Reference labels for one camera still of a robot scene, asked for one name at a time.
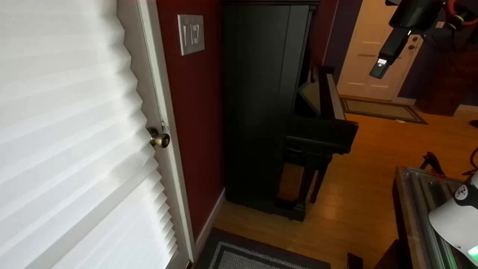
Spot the white wall switch plate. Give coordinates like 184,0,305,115
177,13,206,56

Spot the black upright piano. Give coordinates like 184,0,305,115
221,0,360,222

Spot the orange robot cable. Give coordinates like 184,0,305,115
445,0,478,29

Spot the brass door knob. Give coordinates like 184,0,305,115
147,122,172,149

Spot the dark grey doormat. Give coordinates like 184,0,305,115
193,227,333,269

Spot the white entrance door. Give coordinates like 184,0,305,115
0,0,197,269

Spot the dark brown wooden cabinet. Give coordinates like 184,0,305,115
416,27,478,118

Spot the metal framed robot table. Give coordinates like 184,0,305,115
375,165,478,269

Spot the white panelled interior door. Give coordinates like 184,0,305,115
338,0,426,103

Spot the tan music sheet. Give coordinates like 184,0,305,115
298,79,323,116

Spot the brown bordered floor mat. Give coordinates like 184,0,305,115
341,95,429,125

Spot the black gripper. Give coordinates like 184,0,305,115
369,0,445,80

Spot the white pleated window blind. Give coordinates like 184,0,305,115
0,0,180,269

